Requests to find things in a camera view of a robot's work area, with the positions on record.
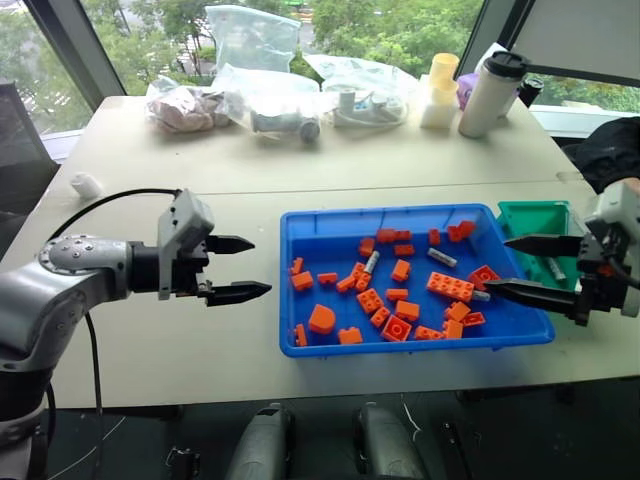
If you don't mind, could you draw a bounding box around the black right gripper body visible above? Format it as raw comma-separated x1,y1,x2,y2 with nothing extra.
574,227,627,327

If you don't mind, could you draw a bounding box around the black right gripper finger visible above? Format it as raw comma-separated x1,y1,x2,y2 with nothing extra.
503,233,584,259
483,277,582,322

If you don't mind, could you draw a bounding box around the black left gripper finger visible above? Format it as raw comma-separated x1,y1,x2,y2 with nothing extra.
205,234,257,255
204,281,273,308

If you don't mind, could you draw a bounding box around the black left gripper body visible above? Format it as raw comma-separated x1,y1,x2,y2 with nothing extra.
172,236,212,302

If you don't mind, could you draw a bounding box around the green plastic bin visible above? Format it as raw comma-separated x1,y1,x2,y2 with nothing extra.
495,199,585,335

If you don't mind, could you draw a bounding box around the square orange building block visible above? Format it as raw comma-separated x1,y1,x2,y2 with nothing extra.
467,264,503,292
380,314,414,344

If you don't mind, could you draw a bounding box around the large orange studded plate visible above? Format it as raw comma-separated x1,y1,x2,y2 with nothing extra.
425,271,476,303

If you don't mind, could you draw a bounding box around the angled orange building block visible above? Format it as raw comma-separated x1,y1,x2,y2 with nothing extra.
446,219,478,244

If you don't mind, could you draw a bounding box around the rounded orange building block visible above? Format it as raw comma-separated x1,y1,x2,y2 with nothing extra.
307,302,338,335

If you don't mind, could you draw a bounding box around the blue plastic tray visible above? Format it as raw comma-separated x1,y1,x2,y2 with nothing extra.
278,202,558,359

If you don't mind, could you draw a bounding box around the grey cylindrical device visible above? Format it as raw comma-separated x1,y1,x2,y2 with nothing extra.
249,108,322,147

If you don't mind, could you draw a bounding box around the small white roll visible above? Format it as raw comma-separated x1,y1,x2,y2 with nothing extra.
70,171,105,201

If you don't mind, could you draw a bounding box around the plastic bag with pink items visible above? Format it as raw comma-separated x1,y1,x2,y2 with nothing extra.
144,73,237,135

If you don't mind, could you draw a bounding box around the black cup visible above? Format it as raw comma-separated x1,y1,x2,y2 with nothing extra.
516,76,545,110

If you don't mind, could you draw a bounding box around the plastic bag with grey device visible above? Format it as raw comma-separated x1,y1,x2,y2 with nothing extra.
213,63,324,147

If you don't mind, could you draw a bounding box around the grey rounded shape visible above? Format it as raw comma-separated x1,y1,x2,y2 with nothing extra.
236,403,297,480
353,401,427,480

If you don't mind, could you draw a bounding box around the white travel mug black lid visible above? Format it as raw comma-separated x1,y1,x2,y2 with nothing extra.
456,49,532,140

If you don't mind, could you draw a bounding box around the white power strip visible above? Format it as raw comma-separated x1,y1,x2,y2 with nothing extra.
331,88,409,127

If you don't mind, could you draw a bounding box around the yellow plastic cup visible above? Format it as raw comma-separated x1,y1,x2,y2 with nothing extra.
429,51,461,107

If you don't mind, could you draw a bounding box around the black office chair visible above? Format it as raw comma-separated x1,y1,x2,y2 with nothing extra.
0,81,62,217

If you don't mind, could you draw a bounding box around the tall clear plastic bag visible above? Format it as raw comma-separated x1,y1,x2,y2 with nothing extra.
204,4,303,77

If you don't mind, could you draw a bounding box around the plastic bag with power strip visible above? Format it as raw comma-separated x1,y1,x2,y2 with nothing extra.
303,53,420,130

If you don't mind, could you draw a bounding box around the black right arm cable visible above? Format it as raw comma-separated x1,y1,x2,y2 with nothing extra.
606,251,640,292

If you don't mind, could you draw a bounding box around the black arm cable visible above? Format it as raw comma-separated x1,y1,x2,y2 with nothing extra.
606,251,640,292
46,187,182,480

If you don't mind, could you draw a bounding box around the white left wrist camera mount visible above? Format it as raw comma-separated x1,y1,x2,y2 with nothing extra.
156,188,217,302

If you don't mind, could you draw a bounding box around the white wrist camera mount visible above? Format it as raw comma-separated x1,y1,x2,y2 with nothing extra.
156,188,217,302
583,180,640,252

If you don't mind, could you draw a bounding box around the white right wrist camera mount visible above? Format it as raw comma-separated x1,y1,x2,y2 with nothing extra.
583,180,640,252

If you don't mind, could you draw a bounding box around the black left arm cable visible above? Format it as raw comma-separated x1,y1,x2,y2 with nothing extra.
46,187,182,480

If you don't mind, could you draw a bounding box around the dark window frame post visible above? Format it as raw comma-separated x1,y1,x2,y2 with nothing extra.
453,0,524,81
22,0,127,109

